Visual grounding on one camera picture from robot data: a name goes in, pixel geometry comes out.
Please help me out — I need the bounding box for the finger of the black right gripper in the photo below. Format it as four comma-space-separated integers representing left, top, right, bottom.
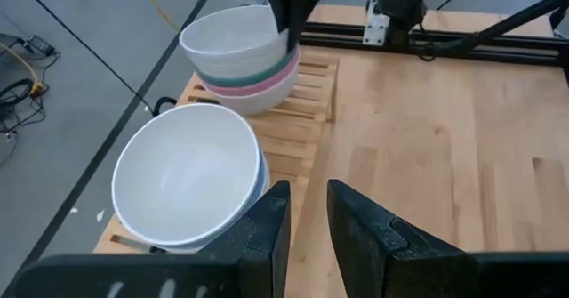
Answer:
287, 0, 328, 52
259, 0, 291, 33

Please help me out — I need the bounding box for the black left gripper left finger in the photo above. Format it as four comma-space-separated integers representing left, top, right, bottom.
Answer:
197, 180, 293, 298

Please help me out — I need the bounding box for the pink bowl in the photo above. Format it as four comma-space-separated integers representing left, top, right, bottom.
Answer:
199, 60, 300, 98

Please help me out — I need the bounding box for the yellow floor cable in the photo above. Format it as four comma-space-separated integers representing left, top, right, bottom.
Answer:
132, 0, 181, 33

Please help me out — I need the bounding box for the wooden slatted shelf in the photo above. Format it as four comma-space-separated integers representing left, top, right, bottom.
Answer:
92, 51, 340, 254

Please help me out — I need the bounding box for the black cable bundle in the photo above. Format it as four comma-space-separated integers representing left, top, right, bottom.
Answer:
0, 33, 61, 165

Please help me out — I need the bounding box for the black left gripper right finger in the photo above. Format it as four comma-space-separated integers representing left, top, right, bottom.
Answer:
326, 179, 470, 298

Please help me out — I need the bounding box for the yellow cord with connector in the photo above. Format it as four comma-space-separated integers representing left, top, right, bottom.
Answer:
0, 42, 45, 98

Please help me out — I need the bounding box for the black power adapter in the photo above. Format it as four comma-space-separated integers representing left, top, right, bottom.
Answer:
24, 34, 57, 58

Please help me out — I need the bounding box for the green bowl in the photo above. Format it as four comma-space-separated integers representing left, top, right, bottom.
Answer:
195, 48, 300, 89

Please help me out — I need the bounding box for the long black floor cable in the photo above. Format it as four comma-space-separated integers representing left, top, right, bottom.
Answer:
12, 0, 179, 117

